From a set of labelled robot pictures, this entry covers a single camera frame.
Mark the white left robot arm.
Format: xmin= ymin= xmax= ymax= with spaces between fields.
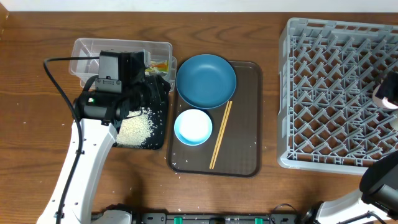
xmin=38 ymin=50 xmax=171 ymax=223

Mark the wooden chopstick right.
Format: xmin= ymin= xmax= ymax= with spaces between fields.
xmin=211 ymin=100 xmax=234 ymax=170

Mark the light blue bowl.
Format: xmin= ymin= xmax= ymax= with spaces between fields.
xmin=174 ymin=109 xmax=213 ymax=146

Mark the yellow snack wrapper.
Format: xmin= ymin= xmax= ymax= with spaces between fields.
xmin=145 ymin=60 xmax=169 ymax=74

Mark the pile of white rice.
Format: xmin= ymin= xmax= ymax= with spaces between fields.
xmin=116 ymin=107 xmax=154 ymax=148

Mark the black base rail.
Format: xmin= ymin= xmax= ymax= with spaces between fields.
xmin=93 ymin=203 xmax=312 ymax=224

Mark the dark blue plate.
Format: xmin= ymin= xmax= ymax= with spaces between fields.
xmin=176 ymin=54 xmax=237 ymax=110

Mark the white cup pink inside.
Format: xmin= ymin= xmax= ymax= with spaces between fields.
xmin=372 ymin=85 xmax=398 ymax=110

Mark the black tray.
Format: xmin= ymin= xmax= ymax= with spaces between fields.
xmin=114 ymin=91 xmax=169 ymax=150

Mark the wooden chopstick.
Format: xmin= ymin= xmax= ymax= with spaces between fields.
xmin=211 ymin=100 xmax=234 ymax=170
xmin=208 ymin=100 xmax=231 ymax=169

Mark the brown serving tray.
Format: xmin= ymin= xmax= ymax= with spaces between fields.
xmin=166 ymin=61 xmax=262 ymax=177

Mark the grey dishwasher rack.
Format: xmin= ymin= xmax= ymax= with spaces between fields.
xmin=277 ymin=17 xmax=397 ymax=175

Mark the wooden chopstick left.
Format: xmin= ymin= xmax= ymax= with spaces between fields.
xmin=208 ymin=100 xmax=231 ymax=169

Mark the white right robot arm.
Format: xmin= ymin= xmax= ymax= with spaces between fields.
xmin=299 ymin=151 xmax=397 ymax=223

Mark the clear plastic bin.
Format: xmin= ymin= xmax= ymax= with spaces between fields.
xmin=69 ymin=38 xmax=177 ymax=91

